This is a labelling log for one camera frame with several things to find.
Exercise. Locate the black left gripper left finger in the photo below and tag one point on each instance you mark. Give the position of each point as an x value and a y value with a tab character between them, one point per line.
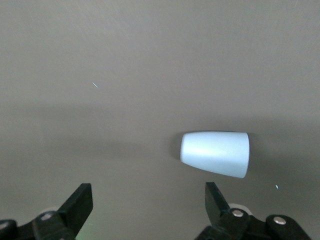
75	207

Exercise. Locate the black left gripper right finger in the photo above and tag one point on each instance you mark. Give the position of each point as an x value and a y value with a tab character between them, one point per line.
220	212

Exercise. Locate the light blue cup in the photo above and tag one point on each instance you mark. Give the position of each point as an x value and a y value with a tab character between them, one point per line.
215	153

